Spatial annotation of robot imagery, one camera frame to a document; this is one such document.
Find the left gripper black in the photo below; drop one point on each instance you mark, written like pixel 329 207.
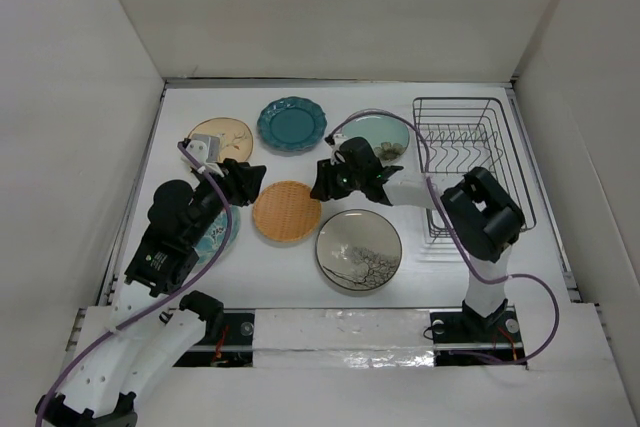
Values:
pixel 241 180

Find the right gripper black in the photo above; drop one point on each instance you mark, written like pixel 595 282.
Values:
pixel 325 188

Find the beige bird plate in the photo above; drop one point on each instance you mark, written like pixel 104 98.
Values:
pixel 236 139

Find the orange woven plate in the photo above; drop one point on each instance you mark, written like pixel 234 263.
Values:
pixel 285 212

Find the white blue pattern plate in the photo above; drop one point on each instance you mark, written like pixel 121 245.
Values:
pixel 210 242

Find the dark teal scalloped plate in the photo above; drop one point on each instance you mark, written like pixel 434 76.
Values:
pixel 292 124

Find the light blue flower plate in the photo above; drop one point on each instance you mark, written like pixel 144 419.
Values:
pixel 388 137

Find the grey tree pattern plate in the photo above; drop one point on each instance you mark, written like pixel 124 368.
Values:
pixel 358 250

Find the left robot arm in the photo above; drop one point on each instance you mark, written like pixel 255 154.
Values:
pixel 157 314

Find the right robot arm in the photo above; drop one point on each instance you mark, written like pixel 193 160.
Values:
pixel 480 216

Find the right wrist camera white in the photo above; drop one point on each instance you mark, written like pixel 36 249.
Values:
pixel 336 140

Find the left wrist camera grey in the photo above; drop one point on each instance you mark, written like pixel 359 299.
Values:
pixel 204 148

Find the black wire dish rack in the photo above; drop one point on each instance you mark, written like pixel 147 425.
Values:
pixel 466 132

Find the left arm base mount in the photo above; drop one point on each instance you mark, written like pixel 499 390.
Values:
pixel 230 347

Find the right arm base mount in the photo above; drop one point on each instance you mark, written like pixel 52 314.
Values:
pixel 456 342

